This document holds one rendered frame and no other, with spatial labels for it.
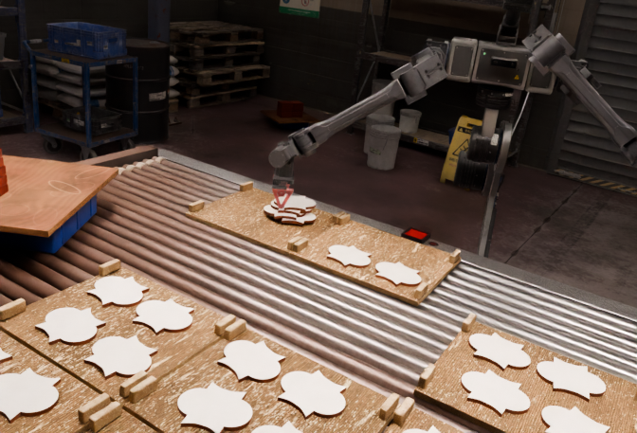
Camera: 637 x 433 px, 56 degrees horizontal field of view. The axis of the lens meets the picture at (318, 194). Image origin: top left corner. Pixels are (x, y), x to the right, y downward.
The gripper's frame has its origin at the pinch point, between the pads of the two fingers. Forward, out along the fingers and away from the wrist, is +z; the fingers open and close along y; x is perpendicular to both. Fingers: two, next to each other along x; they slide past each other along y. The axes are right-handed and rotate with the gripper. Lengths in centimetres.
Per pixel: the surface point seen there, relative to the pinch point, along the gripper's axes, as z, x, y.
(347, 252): 4.4, 20.5, 25.9
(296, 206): 0.4, 5.1, 2.8
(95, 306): 7, -42, 62
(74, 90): 64, -197, -400
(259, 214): 5.6, -6.7, 0.5
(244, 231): 5.8, -10.8, 14.7
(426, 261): 5, 45, 26
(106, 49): 6, -139, -301
